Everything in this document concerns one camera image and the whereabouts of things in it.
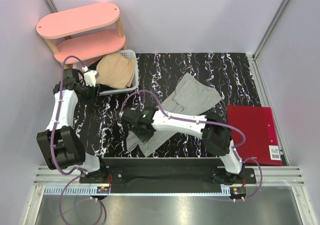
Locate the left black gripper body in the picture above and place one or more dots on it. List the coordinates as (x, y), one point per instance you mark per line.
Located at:
(89, 95)

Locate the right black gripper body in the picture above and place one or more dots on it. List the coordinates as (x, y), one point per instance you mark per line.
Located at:
(143, 136)

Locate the grey t shirt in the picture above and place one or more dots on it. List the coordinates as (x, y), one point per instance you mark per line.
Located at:
(190, 97)

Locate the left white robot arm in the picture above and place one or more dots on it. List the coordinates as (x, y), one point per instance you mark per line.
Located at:
(60, 146)

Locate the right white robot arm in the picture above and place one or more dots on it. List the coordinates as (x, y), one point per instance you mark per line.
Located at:
(215, 136)

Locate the beige t shirt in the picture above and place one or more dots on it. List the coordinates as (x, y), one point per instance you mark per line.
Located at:
(116, 71)

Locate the white plastic basket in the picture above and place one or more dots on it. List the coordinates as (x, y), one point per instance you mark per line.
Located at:
(105, 90)

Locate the pink three-tier shelf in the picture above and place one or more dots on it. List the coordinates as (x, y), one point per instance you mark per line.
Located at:
(86, 32)

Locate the red folded t shirt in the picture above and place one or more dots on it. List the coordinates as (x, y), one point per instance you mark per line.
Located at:
(257, 124)

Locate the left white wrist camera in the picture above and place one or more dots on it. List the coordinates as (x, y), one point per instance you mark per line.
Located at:
(90, 76)

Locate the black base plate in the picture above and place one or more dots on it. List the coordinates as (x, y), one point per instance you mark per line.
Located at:
(148, 187)

